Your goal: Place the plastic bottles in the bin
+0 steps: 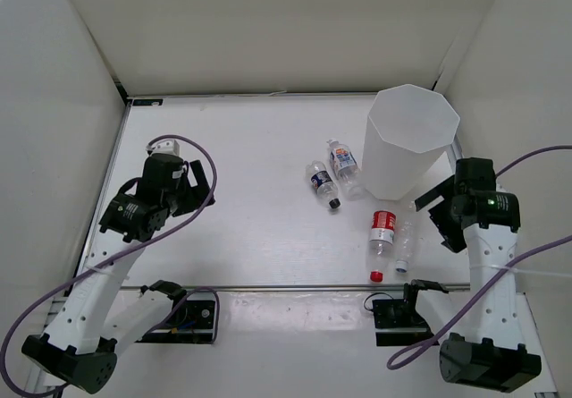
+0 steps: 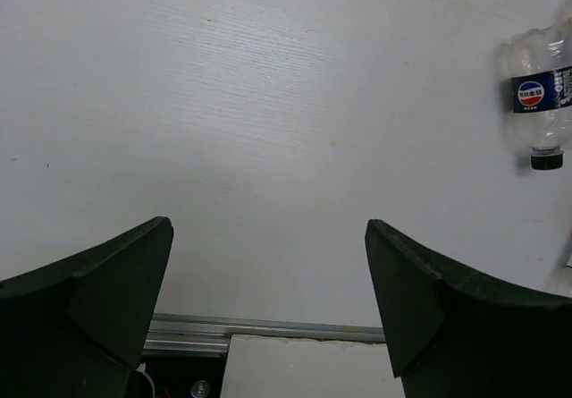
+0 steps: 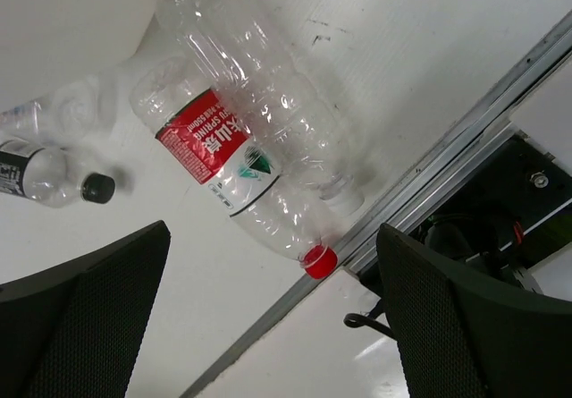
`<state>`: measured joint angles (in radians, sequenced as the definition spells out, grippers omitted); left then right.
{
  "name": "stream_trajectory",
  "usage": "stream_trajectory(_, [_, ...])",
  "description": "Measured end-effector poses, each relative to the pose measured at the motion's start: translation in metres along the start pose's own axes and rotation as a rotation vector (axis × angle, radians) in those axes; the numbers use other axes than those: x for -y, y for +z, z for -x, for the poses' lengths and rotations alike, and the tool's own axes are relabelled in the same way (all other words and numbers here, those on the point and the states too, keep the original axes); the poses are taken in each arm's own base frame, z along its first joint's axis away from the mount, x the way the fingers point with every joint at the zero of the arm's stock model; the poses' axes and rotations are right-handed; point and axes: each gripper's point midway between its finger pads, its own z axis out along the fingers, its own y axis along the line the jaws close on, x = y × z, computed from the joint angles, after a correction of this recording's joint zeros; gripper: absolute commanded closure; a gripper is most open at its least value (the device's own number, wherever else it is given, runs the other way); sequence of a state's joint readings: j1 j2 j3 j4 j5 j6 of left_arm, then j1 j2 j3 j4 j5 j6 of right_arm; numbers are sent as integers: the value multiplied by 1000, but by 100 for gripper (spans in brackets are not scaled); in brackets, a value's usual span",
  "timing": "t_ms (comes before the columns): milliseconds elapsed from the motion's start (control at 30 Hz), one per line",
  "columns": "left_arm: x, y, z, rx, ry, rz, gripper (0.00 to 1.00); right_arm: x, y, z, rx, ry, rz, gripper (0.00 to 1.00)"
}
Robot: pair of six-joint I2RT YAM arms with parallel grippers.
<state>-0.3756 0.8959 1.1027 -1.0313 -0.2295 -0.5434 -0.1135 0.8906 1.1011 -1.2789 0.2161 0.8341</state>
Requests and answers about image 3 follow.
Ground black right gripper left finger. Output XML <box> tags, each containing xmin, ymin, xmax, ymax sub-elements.
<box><xmin>1</xmin><ymin>221</ymin><xmax>171</xmax><ymax>397</ymax></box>

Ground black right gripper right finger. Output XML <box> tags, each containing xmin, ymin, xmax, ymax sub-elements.
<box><xmin>376</xmin><ymin>224</ymin><xmax>571</xmax><ymax>397</ymax></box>

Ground black cap small bottle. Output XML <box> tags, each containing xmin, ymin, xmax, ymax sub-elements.
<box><xmin>0</xmin><ymin>138</ymin><xmax>117</xmax><ymax>210</ymax></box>

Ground red label plastic bottle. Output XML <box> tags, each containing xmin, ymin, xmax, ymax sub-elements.
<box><xmin>130</xmin><ymin>56</ymin><xmax>338</xmax><ymax>279</ymax></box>

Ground clear unlabeled plastic bottle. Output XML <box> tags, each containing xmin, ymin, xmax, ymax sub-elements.
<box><xmin>156</xmin><ymin>0</ymin><xmax>365</xmax><ymax>216</ymax></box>

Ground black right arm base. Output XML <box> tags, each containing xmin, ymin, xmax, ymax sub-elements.
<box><xmin>392</xmin><ymin>135</ymin><xmax>571</xmax><ymax>294</ymax></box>

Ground white octagonal plastic bin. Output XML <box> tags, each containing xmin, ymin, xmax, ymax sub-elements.
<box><xmin>1</xmin><ymin>0</ymin><xmax>157</xmax><ymax>110</ymax></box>

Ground white cap labeled bottle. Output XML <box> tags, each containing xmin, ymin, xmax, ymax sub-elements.
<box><xmin>1</xmin><ymin>80</ymin><xmax>98</xmax><ymax>139</ymax></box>

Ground aluminium table rail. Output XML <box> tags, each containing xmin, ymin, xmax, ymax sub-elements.
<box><xmin>184</xmin><ymin>14</ymin><xmax>571</xmax><ymax>397</ymax></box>

